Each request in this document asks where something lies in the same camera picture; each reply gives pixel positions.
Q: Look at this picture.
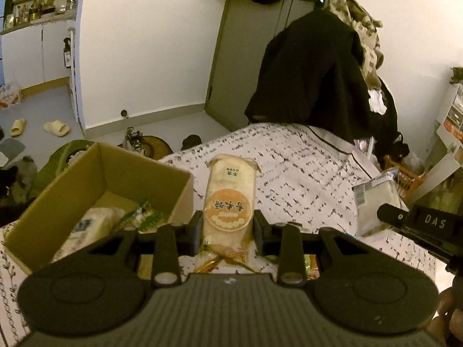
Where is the white desk shelf unit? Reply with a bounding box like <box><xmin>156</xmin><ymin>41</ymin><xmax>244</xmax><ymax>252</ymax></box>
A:
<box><xmin>406</xmin><ymin>67</ymin><xmax>462</xmax><ymax>204</ymax></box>

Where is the red white plastic bag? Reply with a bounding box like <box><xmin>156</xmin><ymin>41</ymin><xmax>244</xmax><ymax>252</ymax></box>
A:
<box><xmin>0</xmin><ymin>83</ymin><xmax>21</xmax><ymax>109</ymax></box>

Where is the dark spray bottle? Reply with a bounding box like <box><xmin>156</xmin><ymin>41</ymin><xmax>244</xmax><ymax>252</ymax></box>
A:
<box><xmin>64</xmin><ymin>37</ymin><xmax>72</xmax><ymax>69</ymax></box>

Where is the brown cardboard box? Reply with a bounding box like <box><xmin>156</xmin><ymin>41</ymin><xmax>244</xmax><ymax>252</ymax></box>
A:
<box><xmin>4</xmin><ymin>143</ymin><xmax>194</xmax><ymax>274</ymax></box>

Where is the white Runfu cake pack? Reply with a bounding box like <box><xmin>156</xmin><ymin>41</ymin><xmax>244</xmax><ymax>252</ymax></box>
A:
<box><xmin>52</xmin><ymin>208</ymin><xmax>125</xmax><ymax>262</ymax></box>

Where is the black coat pile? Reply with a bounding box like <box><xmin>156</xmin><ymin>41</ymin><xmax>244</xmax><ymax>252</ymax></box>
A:
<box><xmin>245</xmin><ymin>10</ymin><xmax>410</xmax><ymax>159</ymax></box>

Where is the orange label rice cake pack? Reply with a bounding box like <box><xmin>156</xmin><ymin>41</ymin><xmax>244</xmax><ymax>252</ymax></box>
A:
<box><xmin>195</xmin><ymin>154</ymin><xmax>260</xmax><ymax>273</ymax></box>

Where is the clear white cake pack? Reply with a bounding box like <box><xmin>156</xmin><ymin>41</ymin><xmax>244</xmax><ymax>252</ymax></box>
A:
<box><xmin>352</xmin><ymin>172</ymin><xmax>401</xmax><ymax>237</ymax></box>

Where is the black slipper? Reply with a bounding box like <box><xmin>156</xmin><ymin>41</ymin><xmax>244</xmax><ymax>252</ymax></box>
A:
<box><xmin>181</xmin><ymin>135</ymin><xmax>202</xmax><ymax>150</ymax></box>

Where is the person's right hand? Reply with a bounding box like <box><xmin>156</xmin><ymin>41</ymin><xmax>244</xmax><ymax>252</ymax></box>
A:
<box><xmin>426</xmin><ymin>287</ymin><xmax>462</xmax><ymax>346</ymax></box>

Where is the orange plastic basket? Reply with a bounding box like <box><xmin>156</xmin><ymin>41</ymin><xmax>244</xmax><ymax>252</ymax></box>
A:
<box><xmin>385</xmin><ymin>155</ymin><xmax>424</xmax><ymax>201</ymax></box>

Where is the grey sneaker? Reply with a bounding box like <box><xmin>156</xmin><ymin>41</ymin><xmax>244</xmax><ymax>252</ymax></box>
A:
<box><xmin>122</xmin><ymin>127</ymin><xmax>149</xmax><ymax>156</ymax></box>

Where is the grey room door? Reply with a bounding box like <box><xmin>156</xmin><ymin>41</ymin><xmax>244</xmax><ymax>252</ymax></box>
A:
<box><xmin>205</xmin><ymin>0</ymin><xmax>330</xmax><ymax>131</ymax></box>

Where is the green cartoon floor mat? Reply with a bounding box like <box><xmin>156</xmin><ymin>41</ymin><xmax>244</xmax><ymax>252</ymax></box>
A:
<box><xmin>30</xmin><ymin>139</ymin><xmax>94</xmax><ymax>199</ymax></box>

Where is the white kitchen cabinet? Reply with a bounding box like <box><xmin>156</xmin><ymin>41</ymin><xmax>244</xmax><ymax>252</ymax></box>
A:
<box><xmin>1</xmin><ymin>11</ymin><xmax>76</xmax><ymax>89</ymax></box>

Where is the white patterned bed cover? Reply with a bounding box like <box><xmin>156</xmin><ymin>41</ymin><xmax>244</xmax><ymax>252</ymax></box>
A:
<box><xmin>1</xmin><ymin>123</ymin><xmax>378</xmax><ymax>346</ymax></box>

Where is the green label cracker pack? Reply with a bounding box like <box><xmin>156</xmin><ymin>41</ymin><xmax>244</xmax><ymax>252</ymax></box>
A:
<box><xmin>116</xmin><ymin>201</ymin><xmax>169</xmax><ymax>233</ymax></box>

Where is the beige slipper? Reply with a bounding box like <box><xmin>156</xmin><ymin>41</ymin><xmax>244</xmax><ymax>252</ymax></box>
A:
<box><xmin>10</xmin><ymin>117</ymin><xmax>27</xmax><ymax>137</ymax></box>
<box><xmin>43</xmin><ymin>120</ymin><xmax>71</xmax><ymax>137</ymax></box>

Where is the patterned beige hoodie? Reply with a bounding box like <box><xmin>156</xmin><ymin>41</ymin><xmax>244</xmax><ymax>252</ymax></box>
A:
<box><xmin>330</xmin><ymin>0</ymin><xmax>384</xmax><ymax>89</ymax></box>

